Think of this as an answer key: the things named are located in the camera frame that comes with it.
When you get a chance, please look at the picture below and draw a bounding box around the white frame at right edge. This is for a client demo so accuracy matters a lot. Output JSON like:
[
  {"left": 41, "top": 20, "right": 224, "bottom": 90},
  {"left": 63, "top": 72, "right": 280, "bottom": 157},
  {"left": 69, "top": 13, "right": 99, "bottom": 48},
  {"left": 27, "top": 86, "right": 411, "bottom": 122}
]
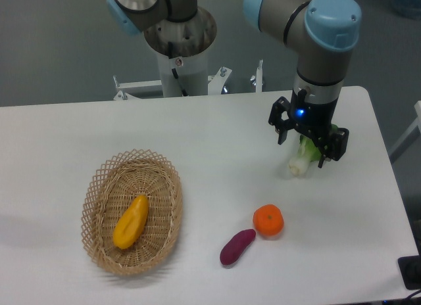
[{"left": 388, "top": 101, "right": 420, "bottom": 164}]

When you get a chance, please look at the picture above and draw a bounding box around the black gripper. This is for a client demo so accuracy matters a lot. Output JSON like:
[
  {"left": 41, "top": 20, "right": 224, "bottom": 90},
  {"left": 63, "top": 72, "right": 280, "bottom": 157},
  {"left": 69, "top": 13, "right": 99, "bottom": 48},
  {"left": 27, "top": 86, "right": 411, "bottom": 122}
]
[{"left": 268, "top": 77, "right": 349, "bottom": 168}]

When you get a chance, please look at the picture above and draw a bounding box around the woven wicker basket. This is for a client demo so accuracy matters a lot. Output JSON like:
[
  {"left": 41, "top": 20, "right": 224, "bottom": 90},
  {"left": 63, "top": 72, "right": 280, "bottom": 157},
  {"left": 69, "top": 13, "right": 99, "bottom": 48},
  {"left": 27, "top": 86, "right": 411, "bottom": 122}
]
[{"left": 81, "top": 149, "right": 183, "bottom": 275}]

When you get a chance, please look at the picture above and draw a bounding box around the orange tangerine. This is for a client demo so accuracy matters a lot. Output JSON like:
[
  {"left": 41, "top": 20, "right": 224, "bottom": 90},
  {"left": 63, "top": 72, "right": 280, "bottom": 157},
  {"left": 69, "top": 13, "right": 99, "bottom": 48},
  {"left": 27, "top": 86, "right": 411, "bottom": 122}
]
[{"left": 253, "top": 204, "right": 284, "bottom": 237}]

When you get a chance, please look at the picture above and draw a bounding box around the green white bok choy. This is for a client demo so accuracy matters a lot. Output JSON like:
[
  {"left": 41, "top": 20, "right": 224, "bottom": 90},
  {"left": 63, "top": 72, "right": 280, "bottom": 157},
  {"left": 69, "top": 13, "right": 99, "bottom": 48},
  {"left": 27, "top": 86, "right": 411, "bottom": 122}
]
[{"left": 288, "top": 134, "right": 322, "bottom": 177}]

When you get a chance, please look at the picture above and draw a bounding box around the purple sweet potato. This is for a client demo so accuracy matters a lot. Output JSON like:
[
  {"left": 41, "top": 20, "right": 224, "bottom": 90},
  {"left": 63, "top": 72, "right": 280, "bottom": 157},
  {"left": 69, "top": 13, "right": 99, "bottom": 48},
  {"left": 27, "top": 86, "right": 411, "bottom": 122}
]
[{"left": 220, "top": 229, "right": 256, "bottom": 266}]

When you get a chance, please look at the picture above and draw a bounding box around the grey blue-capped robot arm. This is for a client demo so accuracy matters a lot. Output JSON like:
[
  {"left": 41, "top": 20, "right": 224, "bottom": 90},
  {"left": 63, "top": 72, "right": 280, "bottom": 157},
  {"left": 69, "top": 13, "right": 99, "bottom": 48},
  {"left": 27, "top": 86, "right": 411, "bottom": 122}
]
[{"left": 107, "top": 0, "right": 362, "bottom": 164}]

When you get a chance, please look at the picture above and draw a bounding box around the yellow mango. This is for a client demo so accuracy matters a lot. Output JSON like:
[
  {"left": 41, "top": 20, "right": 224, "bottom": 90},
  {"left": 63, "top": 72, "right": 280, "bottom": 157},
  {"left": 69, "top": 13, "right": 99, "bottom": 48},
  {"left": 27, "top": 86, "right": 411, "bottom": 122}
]
[{"left": 112, "top": 195, "right": 149, "bottom": 249}]

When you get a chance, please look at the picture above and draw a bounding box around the black device at table edge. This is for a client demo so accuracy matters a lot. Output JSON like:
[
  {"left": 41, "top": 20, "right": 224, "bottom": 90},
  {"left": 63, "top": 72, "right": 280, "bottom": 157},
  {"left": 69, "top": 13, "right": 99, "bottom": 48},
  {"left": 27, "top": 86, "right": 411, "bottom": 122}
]
[{"left": 397, "top": 256, "right": 420, "bottom": 291}]

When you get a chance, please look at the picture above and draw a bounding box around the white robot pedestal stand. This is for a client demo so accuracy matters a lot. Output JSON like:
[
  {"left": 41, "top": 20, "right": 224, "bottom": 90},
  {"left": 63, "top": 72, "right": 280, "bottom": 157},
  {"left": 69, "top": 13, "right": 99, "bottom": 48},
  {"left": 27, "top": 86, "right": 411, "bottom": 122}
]
[{"left": 112, "top": 5, "right": 266, "bottom": 101}]

